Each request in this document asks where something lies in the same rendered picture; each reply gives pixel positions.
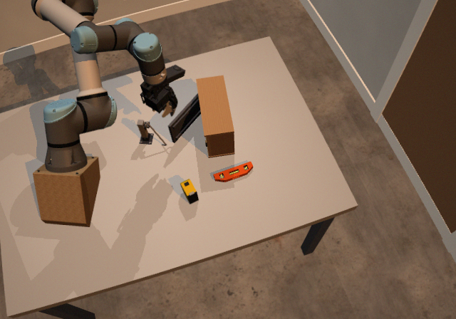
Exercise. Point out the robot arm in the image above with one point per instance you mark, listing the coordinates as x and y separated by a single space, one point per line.
94 110

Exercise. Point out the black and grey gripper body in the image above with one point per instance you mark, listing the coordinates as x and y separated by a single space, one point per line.
162 94

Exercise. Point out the orange spirit level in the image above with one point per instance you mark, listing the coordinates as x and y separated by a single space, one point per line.
234 172

